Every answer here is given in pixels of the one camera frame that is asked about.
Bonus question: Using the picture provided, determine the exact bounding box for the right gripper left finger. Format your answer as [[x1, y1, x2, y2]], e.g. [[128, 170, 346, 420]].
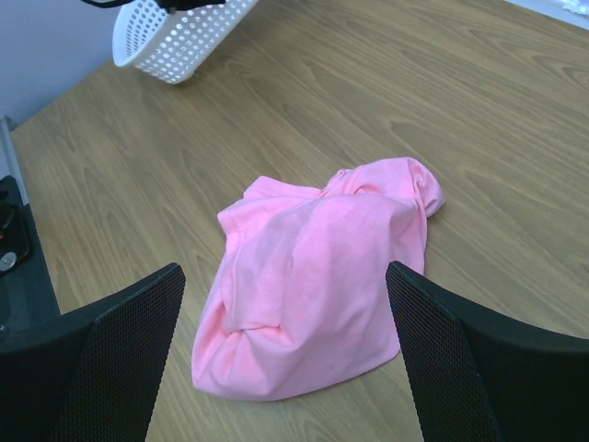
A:
[[1, 263, 186, 441]]

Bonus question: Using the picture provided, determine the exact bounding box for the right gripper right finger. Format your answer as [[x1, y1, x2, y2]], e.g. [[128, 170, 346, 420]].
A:
[[386, 262, 588, 441]]

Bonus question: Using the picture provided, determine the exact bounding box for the pink t shirt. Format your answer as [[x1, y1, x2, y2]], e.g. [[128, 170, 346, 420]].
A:
[[191, 157, 445, 401]]

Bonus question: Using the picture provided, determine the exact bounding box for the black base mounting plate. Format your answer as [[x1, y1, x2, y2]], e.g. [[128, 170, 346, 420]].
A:
[[1, 175, 60, 335]]

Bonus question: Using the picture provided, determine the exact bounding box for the white perforated plastic basket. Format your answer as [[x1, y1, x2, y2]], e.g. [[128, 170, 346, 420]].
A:
[[111, 0, 256, 84]]

